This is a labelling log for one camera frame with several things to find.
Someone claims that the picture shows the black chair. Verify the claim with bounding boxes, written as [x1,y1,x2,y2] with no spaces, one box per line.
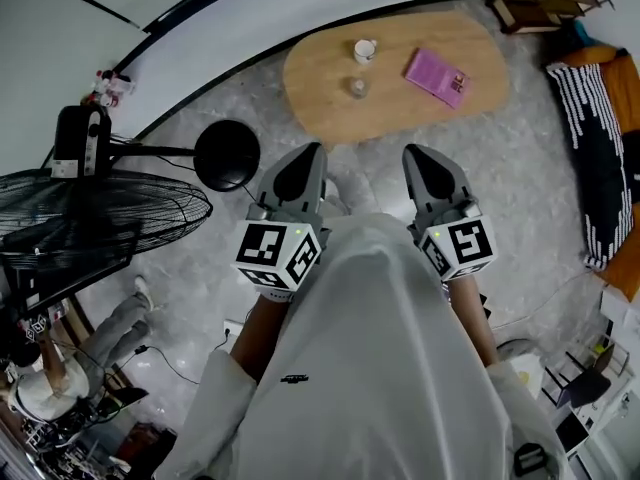
[542,343,632,410]

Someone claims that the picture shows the round white floor device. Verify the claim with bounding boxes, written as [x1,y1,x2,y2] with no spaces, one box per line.
[494,337,536,358]

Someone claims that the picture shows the person's left forearm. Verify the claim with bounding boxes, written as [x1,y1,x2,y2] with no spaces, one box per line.
[228,292,297,385]

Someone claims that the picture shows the person's right forearm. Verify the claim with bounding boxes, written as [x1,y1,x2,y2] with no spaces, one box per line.
[446,273,500,369]

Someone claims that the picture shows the group of small bottles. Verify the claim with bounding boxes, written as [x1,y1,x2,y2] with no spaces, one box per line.
[83,69,137,108]

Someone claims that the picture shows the person's white shirt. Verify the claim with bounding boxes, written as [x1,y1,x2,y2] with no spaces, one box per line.
[162,211,572,480]

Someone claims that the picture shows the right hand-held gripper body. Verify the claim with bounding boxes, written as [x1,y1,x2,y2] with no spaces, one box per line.
[401,143,498,282]

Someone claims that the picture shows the white mug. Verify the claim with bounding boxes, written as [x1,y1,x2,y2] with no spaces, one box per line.
[353,39,379,65]

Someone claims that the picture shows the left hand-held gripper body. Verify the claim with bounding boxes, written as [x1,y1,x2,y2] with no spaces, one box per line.
[230,141,329,303]

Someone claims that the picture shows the black white striped pillow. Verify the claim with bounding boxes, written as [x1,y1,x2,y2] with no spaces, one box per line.
[545,61,635,270]

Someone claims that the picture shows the white cable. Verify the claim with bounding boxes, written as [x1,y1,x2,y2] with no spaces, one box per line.
[488,262,604,330]

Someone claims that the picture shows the oval wooden coffee table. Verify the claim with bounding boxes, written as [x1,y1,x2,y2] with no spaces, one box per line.
[282,10,511,145]

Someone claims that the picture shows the black strap buckle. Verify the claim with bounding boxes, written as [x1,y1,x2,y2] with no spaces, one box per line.
[513,442,550,480]

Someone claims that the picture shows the pink book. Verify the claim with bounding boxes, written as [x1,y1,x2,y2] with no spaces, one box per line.
[403,47,472,110]

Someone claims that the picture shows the small clear glass container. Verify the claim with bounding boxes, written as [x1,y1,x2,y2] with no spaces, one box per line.
[347,75,372,100]

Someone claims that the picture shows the black pedestal fan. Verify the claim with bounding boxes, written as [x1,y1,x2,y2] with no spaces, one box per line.
[0,103,262,270]

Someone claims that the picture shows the black cable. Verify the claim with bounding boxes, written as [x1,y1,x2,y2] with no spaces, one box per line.
[133,328,232,385]

